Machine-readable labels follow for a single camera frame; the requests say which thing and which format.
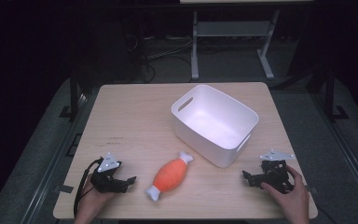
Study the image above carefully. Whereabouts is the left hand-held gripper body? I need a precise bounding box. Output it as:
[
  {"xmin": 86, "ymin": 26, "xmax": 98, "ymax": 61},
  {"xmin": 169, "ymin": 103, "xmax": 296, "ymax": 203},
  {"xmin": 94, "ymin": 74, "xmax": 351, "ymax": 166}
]
[{"xmin": 89, "ymin": 151, "xmax": 130, "ymax": 194}]

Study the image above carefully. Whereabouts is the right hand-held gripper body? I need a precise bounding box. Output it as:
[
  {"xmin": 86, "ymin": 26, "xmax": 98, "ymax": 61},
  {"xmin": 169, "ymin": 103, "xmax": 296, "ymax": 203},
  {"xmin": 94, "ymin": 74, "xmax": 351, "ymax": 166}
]
[{"xmin": 255, "ymin": 148, "xmax": 296, "ymax": 194}]

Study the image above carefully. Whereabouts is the orange plush drumstick toy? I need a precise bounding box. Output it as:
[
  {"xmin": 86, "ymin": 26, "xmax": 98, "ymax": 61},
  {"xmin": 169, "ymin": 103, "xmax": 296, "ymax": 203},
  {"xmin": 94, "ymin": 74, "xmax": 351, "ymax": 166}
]
[{"xmin": 145, "ymin": 151, "xmax": 195, "ymax": 203}]

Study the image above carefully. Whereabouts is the white plastic storage bin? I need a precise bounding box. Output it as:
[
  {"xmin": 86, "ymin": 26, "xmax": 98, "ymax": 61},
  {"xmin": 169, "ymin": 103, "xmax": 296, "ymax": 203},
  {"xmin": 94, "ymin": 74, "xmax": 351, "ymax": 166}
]
[{"xmin": 171, "ymin": 84, "xmax": 260, "ymax": 169}]

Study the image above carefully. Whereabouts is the person's left hand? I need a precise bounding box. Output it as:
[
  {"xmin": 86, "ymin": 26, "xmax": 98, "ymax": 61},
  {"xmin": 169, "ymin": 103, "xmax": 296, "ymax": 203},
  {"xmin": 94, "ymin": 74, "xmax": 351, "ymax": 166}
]
[{"xmin": 74, "ymin": 174, "xmax": 117, "ymax": 224}]

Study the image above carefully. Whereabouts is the person's right hand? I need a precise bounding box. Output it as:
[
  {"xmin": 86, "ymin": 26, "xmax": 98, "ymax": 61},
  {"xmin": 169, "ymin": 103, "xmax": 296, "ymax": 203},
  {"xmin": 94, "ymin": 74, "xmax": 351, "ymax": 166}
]
[{"xmin": 259, "ymin": 164, "xmax": 310, "ymax": 224}]

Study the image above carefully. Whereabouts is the black metal stand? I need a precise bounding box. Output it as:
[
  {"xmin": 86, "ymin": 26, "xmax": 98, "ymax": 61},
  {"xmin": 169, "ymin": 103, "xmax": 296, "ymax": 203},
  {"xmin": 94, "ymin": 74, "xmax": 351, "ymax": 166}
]
[
  {"xmin": 318, "ymin": 63, "xmax": 350, "ymax": 122},
  {"xmin": 59, "ymin": 55, "xmax": 87, "ymax": 120}
]

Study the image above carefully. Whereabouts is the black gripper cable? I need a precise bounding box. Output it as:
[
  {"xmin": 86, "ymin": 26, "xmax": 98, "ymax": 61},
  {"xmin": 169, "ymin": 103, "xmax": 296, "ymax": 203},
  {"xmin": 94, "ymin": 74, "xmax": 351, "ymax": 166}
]
[{"xmin": 73, "ymin": 158, "xmax": 104, "ymax": 218}]

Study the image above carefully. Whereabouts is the bundle of floor cables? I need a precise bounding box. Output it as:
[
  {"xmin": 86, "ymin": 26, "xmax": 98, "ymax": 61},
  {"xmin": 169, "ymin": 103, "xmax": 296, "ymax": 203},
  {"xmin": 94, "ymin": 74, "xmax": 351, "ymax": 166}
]
[{"xmin": 122, "ymin": 32, "xmax": 195, "ymax": 83}]

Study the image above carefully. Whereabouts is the white metal table frame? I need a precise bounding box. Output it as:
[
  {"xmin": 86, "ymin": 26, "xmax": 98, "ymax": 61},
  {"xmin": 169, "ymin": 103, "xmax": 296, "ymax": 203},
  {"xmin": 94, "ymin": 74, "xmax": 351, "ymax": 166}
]
[{"xmin": 189, "ymin": 8, "xmax": 282, "ymax": 81}]

